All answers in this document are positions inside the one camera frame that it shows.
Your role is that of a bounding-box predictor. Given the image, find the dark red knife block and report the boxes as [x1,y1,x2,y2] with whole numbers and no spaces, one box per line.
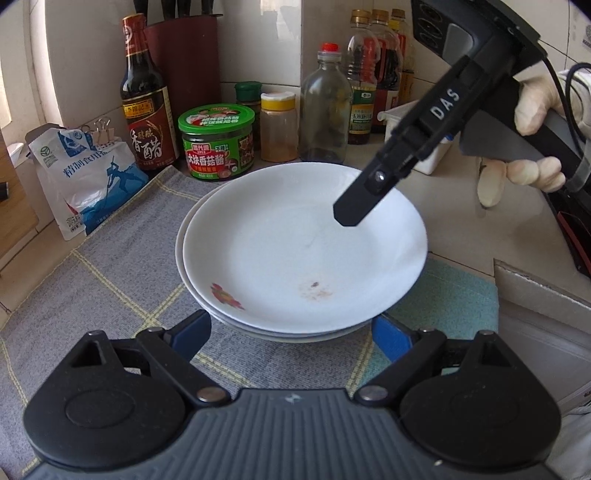
[144,14,222,162]

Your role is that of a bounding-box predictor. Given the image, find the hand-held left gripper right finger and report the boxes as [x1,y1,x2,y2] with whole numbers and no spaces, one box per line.
[355,314,517,408]

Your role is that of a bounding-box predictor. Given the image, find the grey teal checked towel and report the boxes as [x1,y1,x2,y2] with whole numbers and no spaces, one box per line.
[0,165,499,407]

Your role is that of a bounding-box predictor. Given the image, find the black cable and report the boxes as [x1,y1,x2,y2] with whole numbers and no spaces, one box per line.
[540,46,591,195]

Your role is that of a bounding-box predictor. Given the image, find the red label sauce bottle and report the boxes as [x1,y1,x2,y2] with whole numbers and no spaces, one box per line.
[369,9,402,134]

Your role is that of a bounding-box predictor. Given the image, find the green lid spice jar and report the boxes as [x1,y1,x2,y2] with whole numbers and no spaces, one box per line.
[235,82,262,148]

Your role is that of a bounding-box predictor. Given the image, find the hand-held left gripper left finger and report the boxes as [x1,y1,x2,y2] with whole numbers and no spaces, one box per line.
[69,310,232,408]

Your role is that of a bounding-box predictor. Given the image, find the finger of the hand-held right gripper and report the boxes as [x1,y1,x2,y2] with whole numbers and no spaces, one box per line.
[333,124,446,228]

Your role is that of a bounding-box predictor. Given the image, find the wooden cutting board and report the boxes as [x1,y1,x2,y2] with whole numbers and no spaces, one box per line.
[0,138,40,264]

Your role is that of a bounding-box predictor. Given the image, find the person's white jacket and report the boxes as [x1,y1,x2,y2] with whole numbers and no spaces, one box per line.
[549,406,591,480]

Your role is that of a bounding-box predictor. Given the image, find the white plastic tray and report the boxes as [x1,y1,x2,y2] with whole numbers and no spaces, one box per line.
[379,99,451,176]

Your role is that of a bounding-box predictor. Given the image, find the clear glass bottle red cap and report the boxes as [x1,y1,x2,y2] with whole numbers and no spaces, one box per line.
[300,42,350,165]

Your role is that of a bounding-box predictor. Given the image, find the white blue salt bag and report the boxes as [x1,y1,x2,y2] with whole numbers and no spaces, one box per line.
[28,128,151,241]

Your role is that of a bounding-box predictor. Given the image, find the dark vinegar bottle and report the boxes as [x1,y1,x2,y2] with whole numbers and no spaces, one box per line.
[120,13,180,172]

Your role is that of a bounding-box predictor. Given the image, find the green lid sauce jar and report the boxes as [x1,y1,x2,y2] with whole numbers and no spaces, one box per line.
[178,104,256,182]

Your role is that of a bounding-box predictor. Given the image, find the yellow lid spice jar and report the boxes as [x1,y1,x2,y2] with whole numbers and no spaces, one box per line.
[260,91,298,162]

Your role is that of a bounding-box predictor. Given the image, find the green label oil bottle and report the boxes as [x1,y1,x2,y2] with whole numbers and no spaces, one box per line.
[346,9,377,146]

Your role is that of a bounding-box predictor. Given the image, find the person's right hand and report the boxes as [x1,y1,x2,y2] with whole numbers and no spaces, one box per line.
[477,68,575,208]

